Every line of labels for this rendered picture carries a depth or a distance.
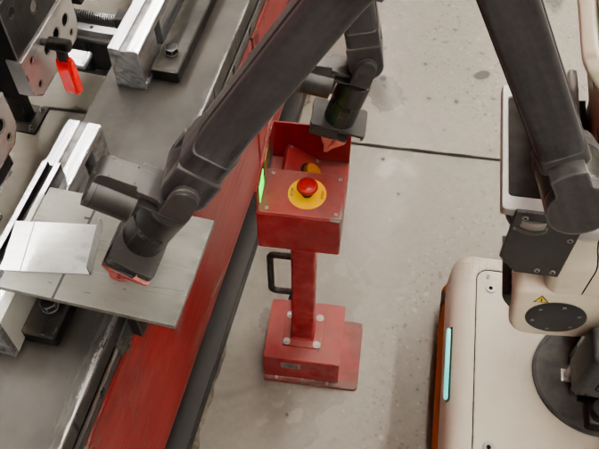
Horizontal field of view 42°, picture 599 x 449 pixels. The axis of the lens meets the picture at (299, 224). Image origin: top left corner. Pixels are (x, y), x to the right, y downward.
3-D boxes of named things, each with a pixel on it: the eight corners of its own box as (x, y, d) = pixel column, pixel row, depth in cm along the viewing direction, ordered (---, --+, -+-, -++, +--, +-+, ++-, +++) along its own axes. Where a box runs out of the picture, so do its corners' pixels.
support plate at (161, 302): (176, 329, 107) (175, 326, 106) (-2, 289, 110) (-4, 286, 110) (215, 224, 117) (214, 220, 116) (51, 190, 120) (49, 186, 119)
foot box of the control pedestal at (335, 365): (356, 391, 206) (359, 373, 196) (263, 379, 208) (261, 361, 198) (363, 324, 218) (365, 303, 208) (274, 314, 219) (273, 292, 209)
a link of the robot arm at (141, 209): (190, 230, 94) (201, 191, 97) (135, 209, 91) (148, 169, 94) (170, 250, 99) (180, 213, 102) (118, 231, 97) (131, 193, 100)
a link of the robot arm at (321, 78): (380, 65, 126) (379, 34, 132) (311, 48, 124) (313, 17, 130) (357, 119, 135) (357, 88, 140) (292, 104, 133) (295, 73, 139)
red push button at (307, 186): (316, 205, 145) (316, 193, 142) (295, 203, 146) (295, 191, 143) (318, 188, 147) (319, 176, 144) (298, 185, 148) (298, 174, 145)
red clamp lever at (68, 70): (82, 98, 109) (65, 45, 101) (55, 93, 110) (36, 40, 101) (87, 89, 110) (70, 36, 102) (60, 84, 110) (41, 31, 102)
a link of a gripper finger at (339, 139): (303, 129, 152) (315, 98, 144) (339, 138, 153) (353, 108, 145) (299, 157, 148) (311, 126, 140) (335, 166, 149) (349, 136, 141)
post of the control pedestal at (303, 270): (312, 340, 202) (315, 222, 157) (291, 338, 202) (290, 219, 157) (315, 322, 205) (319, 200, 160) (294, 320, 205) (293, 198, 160)
